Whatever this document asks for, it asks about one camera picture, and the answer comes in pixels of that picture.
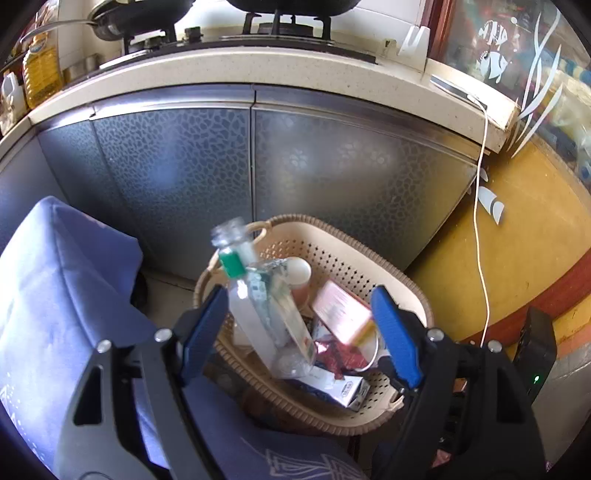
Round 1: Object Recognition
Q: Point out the beige plastic basket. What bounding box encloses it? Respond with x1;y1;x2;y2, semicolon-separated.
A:
193;213;435;437

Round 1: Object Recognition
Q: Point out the yellow and red carton box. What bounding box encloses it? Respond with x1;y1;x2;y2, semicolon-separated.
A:
310;279;376;346

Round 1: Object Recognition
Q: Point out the white paper cup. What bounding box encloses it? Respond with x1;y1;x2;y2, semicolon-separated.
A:
281;256;312;310

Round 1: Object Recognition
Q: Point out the gas stove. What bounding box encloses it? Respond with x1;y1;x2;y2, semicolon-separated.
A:
99;14;379;65

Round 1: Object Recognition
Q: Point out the yellow cooking oil bottle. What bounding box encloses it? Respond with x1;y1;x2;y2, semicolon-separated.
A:
22;30;63;109

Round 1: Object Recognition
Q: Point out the kitchen counter cabinet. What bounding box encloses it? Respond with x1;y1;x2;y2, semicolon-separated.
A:
0;44;518;287

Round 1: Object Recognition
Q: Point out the blue tablecloth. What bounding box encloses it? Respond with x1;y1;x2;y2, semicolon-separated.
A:
0;196;370;480

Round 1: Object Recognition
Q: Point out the white plastic holder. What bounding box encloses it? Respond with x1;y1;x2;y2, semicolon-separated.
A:
398;25;430;70

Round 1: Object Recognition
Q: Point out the decorated glass cabinet door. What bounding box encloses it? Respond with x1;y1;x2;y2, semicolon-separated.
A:
406;0;591;352

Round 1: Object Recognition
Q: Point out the black wok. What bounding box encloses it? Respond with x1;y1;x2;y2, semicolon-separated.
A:
9;0;197;51

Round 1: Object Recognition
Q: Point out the white plastic jug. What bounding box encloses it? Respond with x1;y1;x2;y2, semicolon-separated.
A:
0;71;28;125

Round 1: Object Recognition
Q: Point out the black pot with lid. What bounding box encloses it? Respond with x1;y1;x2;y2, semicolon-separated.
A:
226;0;363;14

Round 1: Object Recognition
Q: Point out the white cable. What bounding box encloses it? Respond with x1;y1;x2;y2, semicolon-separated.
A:
466;95;492;349

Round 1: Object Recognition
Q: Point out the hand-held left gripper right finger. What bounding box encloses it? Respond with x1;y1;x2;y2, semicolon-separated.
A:
370;285;548;480

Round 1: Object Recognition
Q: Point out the red and orange snack wrapper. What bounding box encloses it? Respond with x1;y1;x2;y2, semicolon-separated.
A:
314;335;370;374

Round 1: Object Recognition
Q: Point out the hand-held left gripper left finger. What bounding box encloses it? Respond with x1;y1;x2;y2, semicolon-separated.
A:
53;284;230;480

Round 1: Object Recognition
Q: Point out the phone on charger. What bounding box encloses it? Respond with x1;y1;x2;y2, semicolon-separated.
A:
429;76;488;109

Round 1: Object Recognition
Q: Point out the white and green drink carton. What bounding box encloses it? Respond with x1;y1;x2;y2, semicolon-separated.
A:
291;369;370;411

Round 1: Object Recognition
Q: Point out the clear plastic bottle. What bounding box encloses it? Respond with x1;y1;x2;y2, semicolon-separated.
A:
211;217;296;361

